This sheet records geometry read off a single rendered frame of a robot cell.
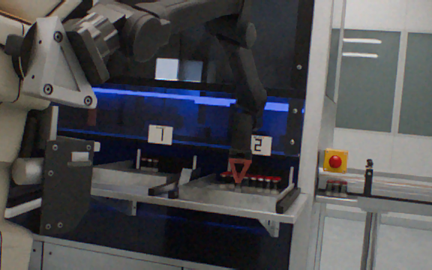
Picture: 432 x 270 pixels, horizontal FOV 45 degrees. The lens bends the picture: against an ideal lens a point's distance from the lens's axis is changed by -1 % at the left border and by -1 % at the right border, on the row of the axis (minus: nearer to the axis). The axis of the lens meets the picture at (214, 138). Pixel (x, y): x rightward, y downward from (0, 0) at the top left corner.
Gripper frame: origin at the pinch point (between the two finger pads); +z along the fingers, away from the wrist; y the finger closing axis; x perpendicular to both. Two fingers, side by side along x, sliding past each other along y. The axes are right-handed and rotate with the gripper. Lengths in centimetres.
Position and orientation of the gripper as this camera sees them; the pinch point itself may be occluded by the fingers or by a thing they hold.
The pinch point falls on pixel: (238, 179)
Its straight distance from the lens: 156.4
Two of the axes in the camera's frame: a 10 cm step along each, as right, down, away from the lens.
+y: 0.3, -0.7, 10.0
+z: -0.9, 9.9, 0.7
